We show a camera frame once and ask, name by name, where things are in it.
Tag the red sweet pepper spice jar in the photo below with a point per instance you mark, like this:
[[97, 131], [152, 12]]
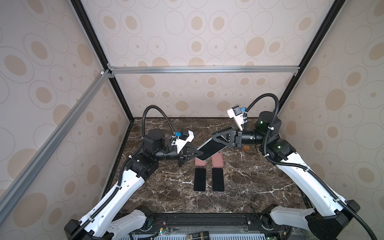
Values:
[[246, 148]]

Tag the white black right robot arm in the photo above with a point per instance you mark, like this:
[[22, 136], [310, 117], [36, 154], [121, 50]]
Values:
[[329, 214]]

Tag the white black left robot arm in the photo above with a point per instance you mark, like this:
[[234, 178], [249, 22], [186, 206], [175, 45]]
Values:
[[100, 222]]

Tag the dark bottle at front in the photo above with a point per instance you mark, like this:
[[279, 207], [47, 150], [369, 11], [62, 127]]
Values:
[[204, 235]]

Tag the black corner frame post right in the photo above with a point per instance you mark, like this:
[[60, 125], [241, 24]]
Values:
[[324, 28]]

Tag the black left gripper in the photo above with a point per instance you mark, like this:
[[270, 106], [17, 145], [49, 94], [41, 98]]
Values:
[[185, 150]]

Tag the pink phone case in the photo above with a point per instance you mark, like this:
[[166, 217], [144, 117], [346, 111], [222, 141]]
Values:
[[217, 160], [200, 163]]

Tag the light blue cased phone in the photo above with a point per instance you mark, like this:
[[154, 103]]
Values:
[[211, 147]]

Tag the black corner frame post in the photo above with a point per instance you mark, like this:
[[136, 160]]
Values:
[[80, 11], [324, 28]]

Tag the diagonal aluminium rail left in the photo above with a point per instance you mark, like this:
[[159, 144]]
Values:
[[20, 185]]

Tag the horizontal aluminium rail back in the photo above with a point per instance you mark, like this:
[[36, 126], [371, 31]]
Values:
[[205, 69]]

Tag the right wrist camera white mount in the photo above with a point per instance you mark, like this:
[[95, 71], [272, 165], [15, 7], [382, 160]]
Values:
[[239, 115]]

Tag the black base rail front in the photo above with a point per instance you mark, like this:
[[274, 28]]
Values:
[[232, 226]]

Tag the phone with black screen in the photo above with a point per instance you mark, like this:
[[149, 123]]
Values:
[[218, 180]]

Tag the black corner frame post left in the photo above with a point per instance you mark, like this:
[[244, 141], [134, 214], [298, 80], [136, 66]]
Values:
[[80, 11]]

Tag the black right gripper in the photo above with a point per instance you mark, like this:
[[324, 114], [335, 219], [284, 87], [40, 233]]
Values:
[[233, 136]]

